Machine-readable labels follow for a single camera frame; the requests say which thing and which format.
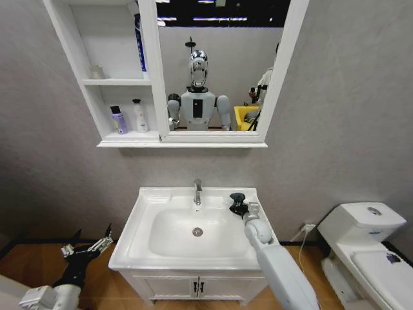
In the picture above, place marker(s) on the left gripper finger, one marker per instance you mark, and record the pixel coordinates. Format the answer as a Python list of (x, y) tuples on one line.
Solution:
[(69, 251), (100, 244)]

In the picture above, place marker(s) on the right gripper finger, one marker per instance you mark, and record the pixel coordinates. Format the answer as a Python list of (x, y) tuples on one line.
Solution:
[(239, 203), (234, 209)]

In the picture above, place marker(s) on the dark green towel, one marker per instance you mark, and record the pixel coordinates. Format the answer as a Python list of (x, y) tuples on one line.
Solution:
[(237, 196)]

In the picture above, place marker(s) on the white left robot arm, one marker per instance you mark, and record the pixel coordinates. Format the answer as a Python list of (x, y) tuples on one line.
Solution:
[(66, 294)]

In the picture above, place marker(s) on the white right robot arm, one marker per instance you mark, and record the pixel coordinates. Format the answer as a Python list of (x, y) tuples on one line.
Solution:
[(284, 271)]

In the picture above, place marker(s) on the white ceramic washbasin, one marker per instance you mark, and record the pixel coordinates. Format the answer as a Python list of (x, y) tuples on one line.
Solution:
[(193, 235)]

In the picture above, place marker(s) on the white vanity cabinet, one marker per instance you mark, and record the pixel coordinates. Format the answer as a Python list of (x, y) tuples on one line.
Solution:
[(167, 287)]

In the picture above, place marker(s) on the cabinet mirror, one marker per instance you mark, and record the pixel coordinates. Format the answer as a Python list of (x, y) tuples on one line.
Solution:
[(226, 64)]

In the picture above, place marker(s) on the chrome faucet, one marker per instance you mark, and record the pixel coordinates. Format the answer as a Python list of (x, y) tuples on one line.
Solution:
[(197, 192)]

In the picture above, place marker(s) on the chrome basin drain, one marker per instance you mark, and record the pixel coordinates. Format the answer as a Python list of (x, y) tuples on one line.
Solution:
[(197, 232)]

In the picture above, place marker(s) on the person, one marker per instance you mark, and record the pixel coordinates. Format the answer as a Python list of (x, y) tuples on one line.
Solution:
[(264, 84)]

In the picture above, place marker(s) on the purple bottle with black cap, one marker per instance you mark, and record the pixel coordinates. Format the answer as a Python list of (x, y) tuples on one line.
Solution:
[(119, 122)]

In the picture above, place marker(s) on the white toilet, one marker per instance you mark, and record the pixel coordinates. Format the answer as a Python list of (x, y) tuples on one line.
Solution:
[(364, 258)]

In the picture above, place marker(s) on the chrome flush button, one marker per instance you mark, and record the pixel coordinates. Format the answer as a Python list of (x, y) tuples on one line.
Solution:
[(373, 210)]

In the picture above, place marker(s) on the white bottle with black cap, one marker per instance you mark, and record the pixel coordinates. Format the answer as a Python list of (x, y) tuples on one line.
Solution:
[(140, 117)]

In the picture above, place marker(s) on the small clear cup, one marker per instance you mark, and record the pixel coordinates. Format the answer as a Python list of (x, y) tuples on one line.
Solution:
[(96, 72)]

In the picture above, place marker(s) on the blue and white tube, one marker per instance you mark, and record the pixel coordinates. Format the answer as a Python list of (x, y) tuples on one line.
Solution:
[(141, 48)]

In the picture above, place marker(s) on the white wall socket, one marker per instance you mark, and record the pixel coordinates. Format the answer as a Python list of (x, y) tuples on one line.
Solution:
[(309, 227)]

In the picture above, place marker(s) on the white wall cabinet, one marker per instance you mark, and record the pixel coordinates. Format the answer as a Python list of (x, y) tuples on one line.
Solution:
[(96, 97)]

